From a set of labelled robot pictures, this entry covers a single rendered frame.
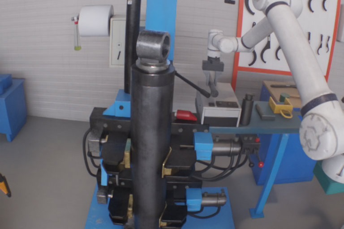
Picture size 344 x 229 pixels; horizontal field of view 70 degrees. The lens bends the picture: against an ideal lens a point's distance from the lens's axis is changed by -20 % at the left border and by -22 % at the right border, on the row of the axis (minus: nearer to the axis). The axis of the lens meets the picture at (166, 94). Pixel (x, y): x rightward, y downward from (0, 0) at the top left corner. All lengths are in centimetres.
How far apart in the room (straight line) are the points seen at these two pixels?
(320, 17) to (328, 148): 311
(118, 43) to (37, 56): 183
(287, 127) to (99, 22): 155
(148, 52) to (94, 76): 237
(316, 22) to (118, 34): 257
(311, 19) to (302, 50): 281
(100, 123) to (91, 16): 86
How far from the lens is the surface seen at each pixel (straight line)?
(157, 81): 141
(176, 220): 190
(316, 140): 92
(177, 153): 167
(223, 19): 349
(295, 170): 318
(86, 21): 230
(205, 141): 176
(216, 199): 210
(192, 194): 207
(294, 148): 297
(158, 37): 139
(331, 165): 113
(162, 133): 155
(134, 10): 175
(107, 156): 163
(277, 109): 215
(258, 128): 191
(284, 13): 113
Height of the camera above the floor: 196
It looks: 24 degrees down
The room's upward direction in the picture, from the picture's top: 3 degrees clockwise
